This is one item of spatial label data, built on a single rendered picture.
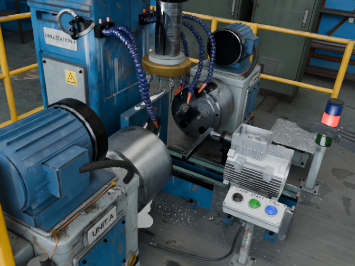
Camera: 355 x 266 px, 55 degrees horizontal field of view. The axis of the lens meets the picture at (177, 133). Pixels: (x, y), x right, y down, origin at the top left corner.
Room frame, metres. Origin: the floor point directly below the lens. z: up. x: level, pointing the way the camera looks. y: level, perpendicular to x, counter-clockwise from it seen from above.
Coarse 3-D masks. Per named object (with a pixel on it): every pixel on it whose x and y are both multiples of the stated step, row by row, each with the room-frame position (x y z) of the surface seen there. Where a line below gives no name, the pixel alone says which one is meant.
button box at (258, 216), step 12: (228, 192) 0.81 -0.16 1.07; (240, 192) 0.80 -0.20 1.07; (228, 204) 0.77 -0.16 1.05; (240, 204) 0.77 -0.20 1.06; (264, 204) 0.76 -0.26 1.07; (276, 204) 0.76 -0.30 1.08; (240, 216) 0.76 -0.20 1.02; (252, 216) 0.74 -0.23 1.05; (264, 216) 0.73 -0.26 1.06; (276, 216) 0.73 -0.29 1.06; (276, 228) 0.71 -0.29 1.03
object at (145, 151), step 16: (128, 128) 0.99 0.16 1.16; (144, 128) 0.99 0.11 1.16; (112, 144) 0.88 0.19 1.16; (128, 144) 0.88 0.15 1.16; (144, 144) 0.91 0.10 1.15; (160, 144) 0.94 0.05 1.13; (128, 160) 0.82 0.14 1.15; (144, 160) 0.85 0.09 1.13; (160, 160) 0.89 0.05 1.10; (144, 176) 0.81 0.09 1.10; (160, 176) 0.87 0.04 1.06; (144, 192) 0.80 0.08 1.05
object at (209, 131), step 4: (212, 128) 1.27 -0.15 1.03; (204, 132) 1.23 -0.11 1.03; (208, 132) 1.23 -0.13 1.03; (212, 132) 1.25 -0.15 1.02; (200, 136) 1.20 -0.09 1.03; (204, 136) 1.20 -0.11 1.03; (208, 136) 1.23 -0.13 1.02; (196, 140) 1.16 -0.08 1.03; (200, 140) 1.16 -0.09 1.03; (204, 140) 1.19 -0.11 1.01; (192, 144) 1.13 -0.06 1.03; (196, 144) 1.13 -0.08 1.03; (200, 144) 1.16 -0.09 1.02; (188, 148) 1.10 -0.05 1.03; (192, 148) 1.10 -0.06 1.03; (196, 148) 1.12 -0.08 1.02; (184, 152) 1.07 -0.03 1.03; (188, 152) 1.07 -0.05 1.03; (192, 152) 1.09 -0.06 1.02; (184, 156) 1.05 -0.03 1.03; (188, 156) 1.06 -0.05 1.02; (184, 160) 1.05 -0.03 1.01
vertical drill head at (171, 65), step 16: (160, 16) 1.17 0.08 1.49; (176, 16) 1.17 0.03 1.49; (160, 32) 1.17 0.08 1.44; (176, 32) 1.17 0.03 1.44; (160, 48) 1.17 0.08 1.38; (176, 48) 1.18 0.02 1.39; (144, 64) 1.16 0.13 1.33; (160, 64) 1.14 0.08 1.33; (176, 64) 1.15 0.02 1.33; (160, 80) 1.26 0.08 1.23
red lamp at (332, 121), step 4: (324, 112) 1.22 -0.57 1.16; (324, 116) 1.21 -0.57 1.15; (328, 116) 1.20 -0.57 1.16; (332, 116) 1.19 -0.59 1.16; (324, 120) 1.20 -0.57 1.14; (328, 120) 1.19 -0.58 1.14; (332, 120) 1.19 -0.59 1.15; (336, 120) 1.19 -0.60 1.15; (328, 124) 1.19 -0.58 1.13; (332, 124) 1.19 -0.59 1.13; (336, 124) 1.19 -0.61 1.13
